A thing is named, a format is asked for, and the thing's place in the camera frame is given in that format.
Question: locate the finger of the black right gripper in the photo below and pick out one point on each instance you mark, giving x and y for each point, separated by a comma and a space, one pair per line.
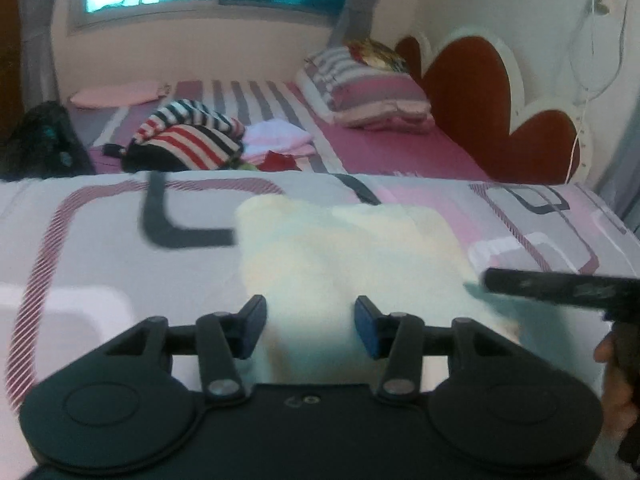
617, 297

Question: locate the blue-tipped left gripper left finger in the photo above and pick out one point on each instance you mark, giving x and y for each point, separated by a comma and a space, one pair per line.
221, 339

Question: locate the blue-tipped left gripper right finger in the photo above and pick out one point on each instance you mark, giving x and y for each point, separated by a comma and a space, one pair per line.
397, 339

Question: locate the cream white small garment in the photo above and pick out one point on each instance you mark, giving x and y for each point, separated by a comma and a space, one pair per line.
312, 262

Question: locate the light pink folded clothes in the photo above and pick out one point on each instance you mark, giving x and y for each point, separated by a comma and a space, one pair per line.
276, 136

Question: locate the person's right hand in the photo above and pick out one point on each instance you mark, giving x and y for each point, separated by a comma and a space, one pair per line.
619, 413

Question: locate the red small cloth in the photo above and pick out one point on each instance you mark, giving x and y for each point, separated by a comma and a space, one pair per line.
277, 162

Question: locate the striped magenta bed sheet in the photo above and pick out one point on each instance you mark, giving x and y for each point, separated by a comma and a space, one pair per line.
428, 154

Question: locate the red black striped garment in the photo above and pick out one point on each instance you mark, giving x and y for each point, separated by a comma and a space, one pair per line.
182, 135

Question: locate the red white heart headboard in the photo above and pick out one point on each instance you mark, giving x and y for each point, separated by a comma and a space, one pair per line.
477, 95

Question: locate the striped pink grey pillow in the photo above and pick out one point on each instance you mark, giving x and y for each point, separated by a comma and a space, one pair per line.
345, 93

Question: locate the pink flat pillow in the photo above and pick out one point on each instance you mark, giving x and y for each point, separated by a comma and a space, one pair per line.
119, 95

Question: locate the black bag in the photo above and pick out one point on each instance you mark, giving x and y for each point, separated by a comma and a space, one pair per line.
45, 145

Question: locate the floral dark cushion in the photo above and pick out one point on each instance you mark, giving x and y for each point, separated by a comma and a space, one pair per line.
376, 55

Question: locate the grey curtain left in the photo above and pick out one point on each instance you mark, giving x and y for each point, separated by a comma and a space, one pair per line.
39, 83

